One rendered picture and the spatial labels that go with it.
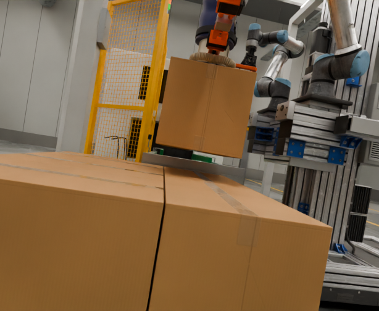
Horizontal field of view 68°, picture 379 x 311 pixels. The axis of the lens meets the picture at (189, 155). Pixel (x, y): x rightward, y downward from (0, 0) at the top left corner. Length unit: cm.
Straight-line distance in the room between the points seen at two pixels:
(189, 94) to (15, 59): 1093
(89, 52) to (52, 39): 909
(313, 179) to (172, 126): 92
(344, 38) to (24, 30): 1138
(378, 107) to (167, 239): 157
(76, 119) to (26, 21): 977
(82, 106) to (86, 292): 212
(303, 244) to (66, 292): 54
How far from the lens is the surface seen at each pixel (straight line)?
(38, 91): 1156
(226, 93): 133
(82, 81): 272
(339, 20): 157
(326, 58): 167
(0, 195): 72
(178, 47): 1136
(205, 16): 168
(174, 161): 188
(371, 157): 194
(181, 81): 132
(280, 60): 236
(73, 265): 70
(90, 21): 285
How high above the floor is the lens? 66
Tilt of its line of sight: 1 degrees down
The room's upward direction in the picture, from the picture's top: 9 degrees clockwise
